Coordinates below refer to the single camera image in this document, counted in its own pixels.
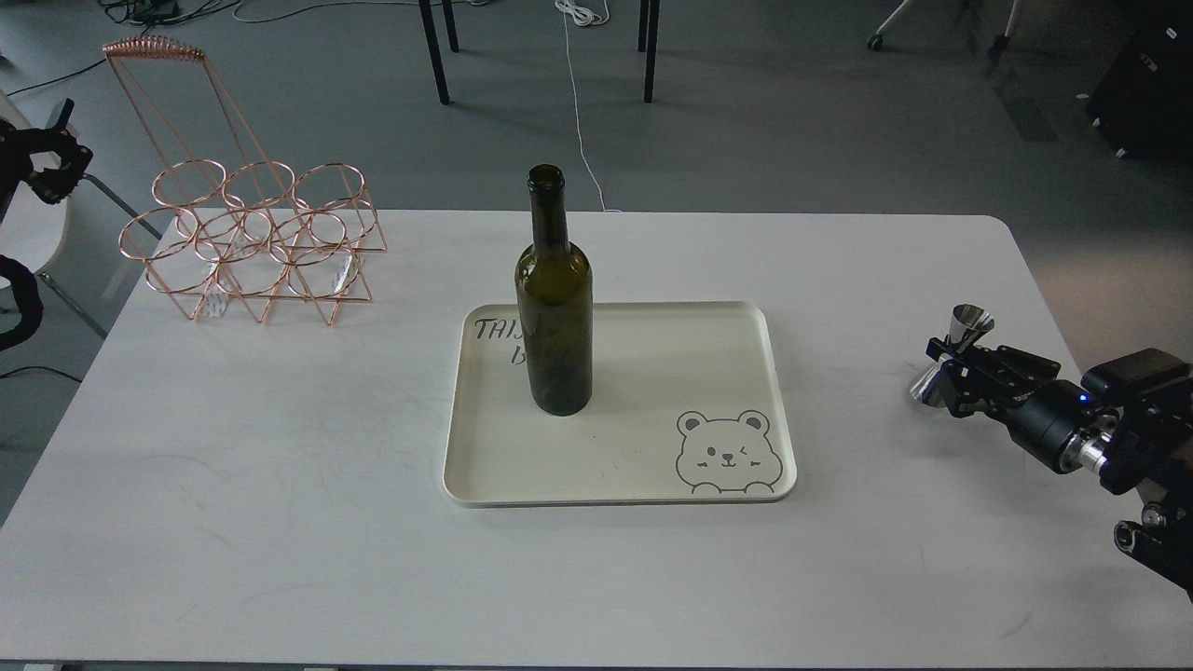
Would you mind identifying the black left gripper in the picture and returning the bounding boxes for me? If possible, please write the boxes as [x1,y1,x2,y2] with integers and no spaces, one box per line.
[1,98,93,217]

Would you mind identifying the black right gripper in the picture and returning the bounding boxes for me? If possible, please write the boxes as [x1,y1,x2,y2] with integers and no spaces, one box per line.
[926,338,1119,474]

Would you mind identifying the steel double jigger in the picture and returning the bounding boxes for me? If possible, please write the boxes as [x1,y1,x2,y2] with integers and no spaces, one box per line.
[909,303,995,408]

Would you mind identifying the dark green wine bottle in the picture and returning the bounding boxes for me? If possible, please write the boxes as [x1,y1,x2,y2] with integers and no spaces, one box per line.
[514,164,594,415]

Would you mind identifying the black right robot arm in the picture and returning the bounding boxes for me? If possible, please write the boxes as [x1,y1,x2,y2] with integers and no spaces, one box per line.
[927,338,1192,591]

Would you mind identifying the cream bear serving tray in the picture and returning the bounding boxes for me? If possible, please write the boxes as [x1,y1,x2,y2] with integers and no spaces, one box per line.
[441,301,798,507]

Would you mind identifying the office chair wheeled base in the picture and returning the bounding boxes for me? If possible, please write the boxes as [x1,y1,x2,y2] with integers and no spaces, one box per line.
[866,1,989,55]

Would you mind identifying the black equipment case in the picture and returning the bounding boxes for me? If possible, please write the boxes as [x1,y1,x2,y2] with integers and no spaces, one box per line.
[1087,1,1192,158]

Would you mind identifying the black table legs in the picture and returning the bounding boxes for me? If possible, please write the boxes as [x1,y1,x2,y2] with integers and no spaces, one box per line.
[418,0,661,105]

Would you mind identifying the black cables on floor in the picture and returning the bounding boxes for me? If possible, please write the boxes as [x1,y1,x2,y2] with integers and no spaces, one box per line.
[0,0,243,99]

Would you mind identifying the copper wire bottle rack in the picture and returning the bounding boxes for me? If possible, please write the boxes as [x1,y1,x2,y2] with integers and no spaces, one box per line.
[103,35,389,324]

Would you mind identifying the white cable on floor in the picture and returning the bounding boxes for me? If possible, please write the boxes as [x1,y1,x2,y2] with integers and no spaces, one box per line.
[554,0,624,213]

